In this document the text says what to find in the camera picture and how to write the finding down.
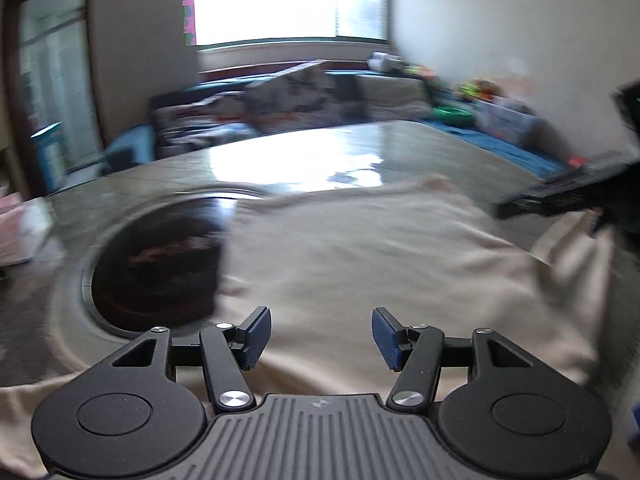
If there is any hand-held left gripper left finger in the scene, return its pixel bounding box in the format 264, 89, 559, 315
111, 306, 273, 415

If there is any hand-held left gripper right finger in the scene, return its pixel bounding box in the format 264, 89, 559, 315
371, 306, 534, 409

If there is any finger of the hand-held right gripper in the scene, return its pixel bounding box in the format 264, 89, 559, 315
492, 179, 602, 219
542, 151, 626, 184

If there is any cream cloth garment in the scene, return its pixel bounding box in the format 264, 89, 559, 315
0, 172, 617, 478

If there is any dark teal sofa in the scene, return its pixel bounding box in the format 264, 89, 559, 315
150, 59, 568, 177

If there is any white storage box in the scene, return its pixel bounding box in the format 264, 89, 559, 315
472, 97, 540, 149

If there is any round dark table hotplate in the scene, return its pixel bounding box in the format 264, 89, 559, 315
80, 187, 262, 339

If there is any green bowl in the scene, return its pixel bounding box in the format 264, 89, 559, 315
432, 106, 474, 127

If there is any green and yellow toy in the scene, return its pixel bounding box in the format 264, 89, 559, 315
459, 79, 502, 102

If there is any beige cushion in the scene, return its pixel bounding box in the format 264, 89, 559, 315
359, 76, 435, 123

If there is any butterfly print cushion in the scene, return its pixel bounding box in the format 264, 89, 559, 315
152, 91, 261, 160
244, 61, 362, 135

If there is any blue stool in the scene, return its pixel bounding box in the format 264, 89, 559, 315
102, 124, 157, 177

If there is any pink and white plastic bag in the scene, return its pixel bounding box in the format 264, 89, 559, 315
0, 194, 54, 267

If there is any blue and white box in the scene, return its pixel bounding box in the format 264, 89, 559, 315
30, 121, 64, 194

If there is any bright window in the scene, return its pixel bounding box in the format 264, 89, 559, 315
192, 0, 391, 50

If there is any glass door with wooden frame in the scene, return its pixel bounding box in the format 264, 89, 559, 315
0, 0, 105, 197

